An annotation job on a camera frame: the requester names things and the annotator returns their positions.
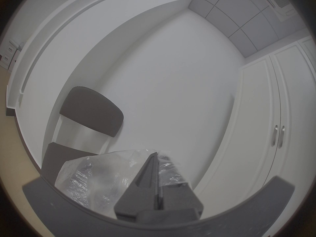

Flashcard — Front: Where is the white bedside table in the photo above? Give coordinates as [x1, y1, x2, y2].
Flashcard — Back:
[0, 40, 23, 70]

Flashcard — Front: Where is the white wardrobe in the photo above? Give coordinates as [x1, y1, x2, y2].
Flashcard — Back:
[195, 36, 316, 207]

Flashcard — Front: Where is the grey padded white chair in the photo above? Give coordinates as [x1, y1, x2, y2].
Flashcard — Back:
[41, 87, 124, 189]

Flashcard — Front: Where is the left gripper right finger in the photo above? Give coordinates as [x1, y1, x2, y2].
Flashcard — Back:
[157, 157, 204, 218]

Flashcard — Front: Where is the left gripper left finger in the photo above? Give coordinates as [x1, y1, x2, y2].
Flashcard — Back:
[114, 152, 158, 220]

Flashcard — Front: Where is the clear plastic bag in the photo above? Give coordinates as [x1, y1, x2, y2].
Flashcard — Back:
[54, 149, 190, 217]

